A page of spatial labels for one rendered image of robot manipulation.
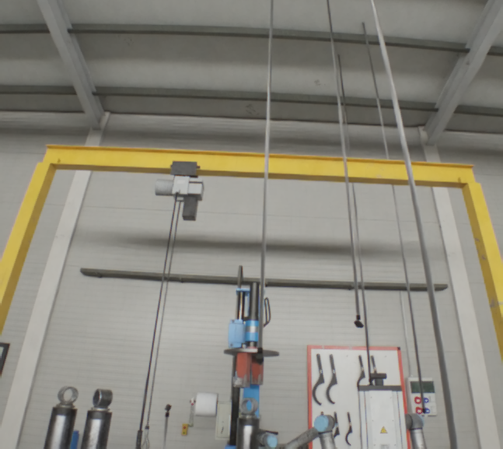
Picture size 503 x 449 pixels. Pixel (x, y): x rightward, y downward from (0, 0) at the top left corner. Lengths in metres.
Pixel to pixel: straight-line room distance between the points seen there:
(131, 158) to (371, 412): 3.61
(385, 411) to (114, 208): 5.60
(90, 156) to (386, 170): 3.60
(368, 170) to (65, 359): 5.27
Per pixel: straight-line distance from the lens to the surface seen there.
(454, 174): 4.97
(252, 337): 3.96
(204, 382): 6.02
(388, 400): 3.29
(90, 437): 3.77
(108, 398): 3.79
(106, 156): 4.73
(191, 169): 4.24
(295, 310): 6.15
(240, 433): 3.95
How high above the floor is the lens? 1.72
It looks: 29 degrees up
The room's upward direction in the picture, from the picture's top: 2 degrees clockwise
